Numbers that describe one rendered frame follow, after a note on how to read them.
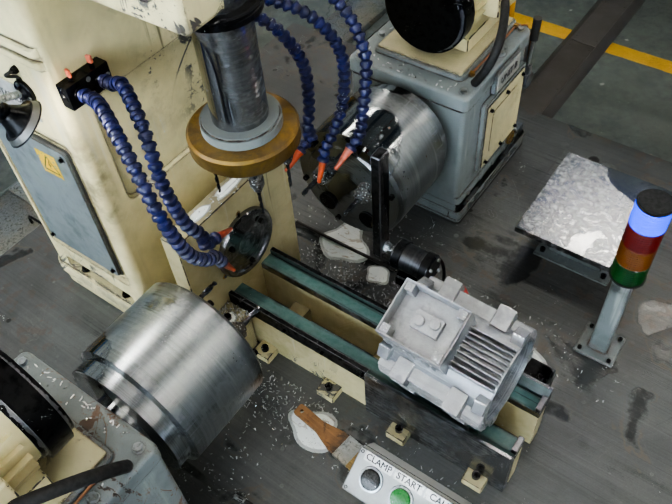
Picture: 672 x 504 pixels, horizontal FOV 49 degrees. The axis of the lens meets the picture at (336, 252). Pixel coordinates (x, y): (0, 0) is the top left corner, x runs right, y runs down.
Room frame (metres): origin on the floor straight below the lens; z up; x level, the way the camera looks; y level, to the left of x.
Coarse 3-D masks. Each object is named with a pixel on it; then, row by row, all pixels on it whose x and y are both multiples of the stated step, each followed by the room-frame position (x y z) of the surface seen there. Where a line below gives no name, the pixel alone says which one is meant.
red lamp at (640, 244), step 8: (624, 232) 0.78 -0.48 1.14; (632, 232) 0.76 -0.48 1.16; (624, 240) 0.77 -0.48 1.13; (632, 240) 0.75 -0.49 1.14; (640, 240) 0.75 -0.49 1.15; (648, 240) 0.74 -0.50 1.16; (656, 240) 0.74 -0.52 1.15; (632, 248) 0.75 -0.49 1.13; (640, 248) 0.74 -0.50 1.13; (648, 248) 0.74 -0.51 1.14; (656, 248) 0.75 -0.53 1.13
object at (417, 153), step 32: (352, 96) 1.20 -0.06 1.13; (384, 96) 1.16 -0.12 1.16; (416, 96) 1.17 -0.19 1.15; (320, 128) 1.11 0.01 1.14; (352, 128) 1.07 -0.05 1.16; (384, 128) 1.07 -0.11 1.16; (416, 128) 1.09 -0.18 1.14; (352, 160) 1.03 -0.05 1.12; (416, 160) 1.04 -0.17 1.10; (320, 192) 1.09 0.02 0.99; (352, 192) 1.03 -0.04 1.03; (416, 192) 1.01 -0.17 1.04; (352, 224) 1.04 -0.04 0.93
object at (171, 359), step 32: (160, 288) 0.74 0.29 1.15; (128, 320) 0.68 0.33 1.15; (160, 320) 0.66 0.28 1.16; (192, 320) 0.66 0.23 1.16; (224, 320) 0.67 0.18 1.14; (96, 352) 0.62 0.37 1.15; (128, 352) 0.61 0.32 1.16; (160, 352) 0.61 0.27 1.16; (192, 352) 0.61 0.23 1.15; (224, 352) 0.62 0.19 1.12; (256, 352) 0.65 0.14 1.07; (96, 384) 0.58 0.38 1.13; (128, 384) 0.57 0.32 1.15; (160, 384) 0.56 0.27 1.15; (192, 384) 0.57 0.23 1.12; (224, 384) 0.59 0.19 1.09; (256, 384) 0.62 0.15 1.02; (128, 416) 0.55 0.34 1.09; (160, 416) 0.53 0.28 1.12; (192, 416) 0.53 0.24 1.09; (224, 416) 0.56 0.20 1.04; (160, 448) 0.52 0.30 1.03; (192, 448) 0.51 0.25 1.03
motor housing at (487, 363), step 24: (480, 312) 0.68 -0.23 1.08; (480, 336) 0.63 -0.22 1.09; (504, 336) 0.63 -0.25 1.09; (384, 360) 0.65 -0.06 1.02; (456, 360) 0.60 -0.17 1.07; (480, 360) 0.59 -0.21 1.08; (504, 360) 0.58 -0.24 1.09; (408, 384) 0.61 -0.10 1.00; (432, 384) 0.59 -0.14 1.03; (456, 384) 0.58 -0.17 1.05; (480, 384) 0.55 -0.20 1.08; (504, 384) 0.62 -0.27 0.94
